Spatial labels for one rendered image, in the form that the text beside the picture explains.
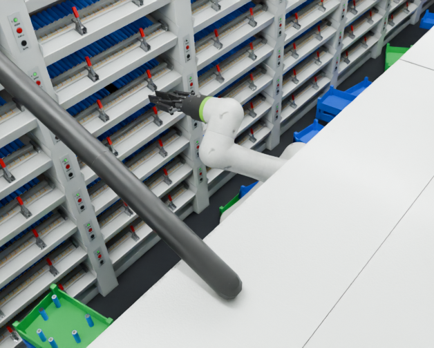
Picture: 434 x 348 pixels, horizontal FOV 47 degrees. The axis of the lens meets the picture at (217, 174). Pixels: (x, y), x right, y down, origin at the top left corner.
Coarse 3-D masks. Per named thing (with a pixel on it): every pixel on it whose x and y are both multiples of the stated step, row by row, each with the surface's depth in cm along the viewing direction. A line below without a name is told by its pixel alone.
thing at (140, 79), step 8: (160, 64) 217; (152, 72) 213; (136, 80) 209; (144, 80) 212; (120, 88) 205; (128, 88) 206; (112, 96) 201; (96, 104) 197; (104, 104) 200; (88, 112) 195
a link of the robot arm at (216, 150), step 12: (204, 144) 160; (216, 144) 158; (228, 144) 160; (204, 156) 160; (216, 156) 159; (228, 156) 160; (240, 156) 163; (252, 156) 166; (264, 156) 169; (228, 168) 164; (240, 168) 165; (252, 168) 166; (264, 168) 168; (276, 168) 170; (264, 180) 171
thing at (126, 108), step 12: (168, 60) 219; (168, 72) 218; (180, 72) 218; (144, 84) 212; (156, 84) 213; (168, 84) 214; (120, 96) 205; (132, 96) 207; (144, 96) 208; (120, 108) 202; (132, 108) 204; (84, 120) 195; (96, 120) 196; (108, 120) 197; (120, 120) 203; (96, 132) 194
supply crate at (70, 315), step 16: (48, 304) 188; (64, 304) 188; (80, 304) 183; (16, 320) 175; (32, 320) 183; (48, 320) 183; (64, 320) 183; (80, 320) 183; (96, 320) 182; (112, 320) 174; (32, 336) 179; (48, 336) 179; (64, 336) 178; (80, 336) 178; (96, 336) 178
